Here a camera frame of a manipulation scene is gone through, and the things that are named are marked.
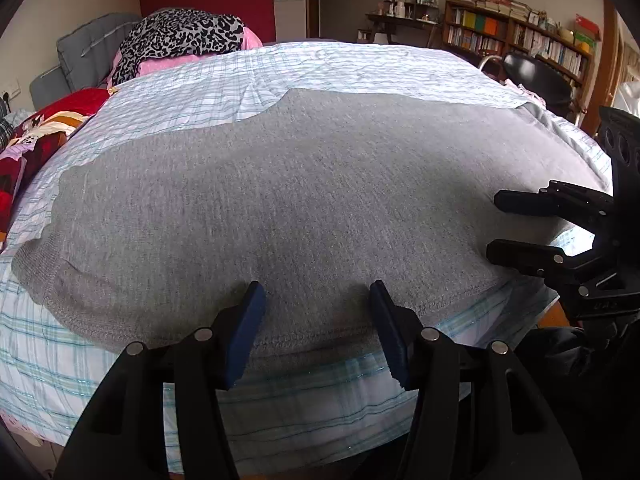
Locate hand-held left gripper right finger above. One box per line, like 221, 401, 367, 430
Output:
369, 280, 583, 480

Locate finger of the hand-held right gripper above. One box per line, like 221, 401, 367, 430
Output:
494, 180, 616, 233
486, 239, 596, 283

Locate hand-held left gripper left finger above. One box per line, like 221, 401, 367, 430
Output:
52, 281, 267, 480

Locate grey pants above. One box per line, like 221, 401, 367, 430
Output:
11, 87, 613, 376

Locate white cloth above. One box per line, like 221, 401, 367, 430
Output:
502, 77, 547, 107

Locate black chair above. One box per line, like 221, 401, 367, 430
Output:
502, 52, 573, 118

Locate wooden bookshelf with books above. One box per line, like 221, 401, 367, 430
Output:
442, 0, 601, 111

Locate wooden desk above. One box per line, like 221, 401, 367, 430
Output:
357, 12, 443, 48

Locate plaid bed sheet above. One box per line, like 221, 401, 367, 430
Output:
0, 40, 616, 476

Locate red patterned blanket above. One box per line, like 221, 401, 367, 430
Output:
0, 87, 111, 251

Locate leopard print cloth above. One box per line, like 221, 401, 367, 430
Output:
111, 7, 246, 87

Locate grey padded headboard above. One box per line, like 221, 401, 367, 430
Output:
30, 12, 143, 111

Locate wooden door post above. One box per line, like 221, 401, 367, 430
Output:
582, 0, 622, 136

